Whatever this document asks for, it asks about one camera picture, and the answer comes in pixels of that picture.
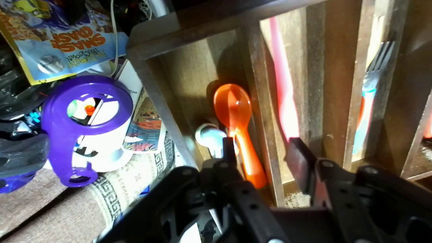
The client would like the white cable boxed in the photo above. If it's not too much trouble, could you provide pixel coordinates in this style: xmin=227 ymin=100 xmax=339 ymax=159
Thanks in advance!
xmin=108 ymin=0 xmax=121 ymax=79

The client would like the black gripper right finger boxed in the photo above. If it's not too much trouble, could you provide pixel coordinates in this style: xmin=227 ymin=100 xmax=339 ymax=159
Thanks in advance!
xmin=285 ymin=137 xmax=432 ymax=243

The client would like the greek key patterned paper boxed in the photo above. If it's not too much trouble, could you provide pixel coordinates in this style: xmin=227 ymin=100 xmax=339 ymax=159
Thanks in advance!
xmin=85 ymin=87 xmax=190 ymax=241

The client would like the pink plastic utensil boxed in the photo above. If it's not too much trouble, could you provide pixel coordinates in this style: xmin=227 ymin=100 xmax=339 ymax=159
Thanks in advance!
xmin=269 ymin=17 xmax=302 ymax=144

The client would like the brown cloth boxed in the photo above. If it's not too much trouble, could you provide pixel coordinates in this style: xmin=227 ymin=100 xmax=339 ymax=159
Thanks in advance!
xmin=0 ymin=168 xmax=113 ymax=241

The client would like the dark blue bag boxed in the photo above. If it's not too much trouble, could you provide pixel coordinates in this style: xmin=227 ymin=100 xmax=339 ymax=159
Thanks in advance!
xmin=0 ymin=130 xmax=50 ymax=195

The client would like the white round cup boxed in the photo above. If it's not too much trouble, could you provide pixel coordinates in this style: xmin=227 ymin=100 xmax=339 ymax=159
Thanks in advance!
xmin=193 ymin=123 xmax=228 ymax=161

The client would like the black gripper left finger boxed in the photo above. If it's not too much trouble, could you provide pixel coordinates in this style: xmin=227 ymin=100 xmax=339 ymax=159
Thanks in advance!
xmin=103 ymin=137 xmax=289 ymax=243

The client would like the wooden utensil organizer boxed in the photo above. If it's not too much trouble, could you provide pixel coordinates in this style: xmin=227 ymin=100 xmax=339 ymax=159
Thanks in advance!
xmin=127 ymin=0 xmax=432 ymax=208

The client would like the colorful magazine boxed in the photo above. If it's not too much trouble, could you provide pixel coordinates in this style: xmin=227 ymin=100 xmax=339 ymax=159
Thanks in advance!
xmin=0 ymin=0 xmax=130 ymax=87

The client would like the orange plastic spoon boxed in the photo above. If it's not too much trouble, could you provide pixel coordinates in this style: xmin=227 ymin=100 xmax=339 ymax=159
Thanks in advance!
xmin=212 ymin=83 xmax=270 ymax=191

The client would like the fork with blue handle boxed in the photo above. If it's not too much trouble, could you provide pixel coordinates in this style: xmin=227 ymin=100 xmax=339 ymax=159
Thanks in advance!
xmin=351 ymin=40 xmax=397 ymax=161

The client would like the purple lidded white container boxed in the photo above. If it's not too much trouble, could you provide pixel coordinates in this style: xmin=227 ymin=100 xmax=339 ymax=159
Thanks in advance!
xmin=40 ymin=75 xmax=135 ymax=190

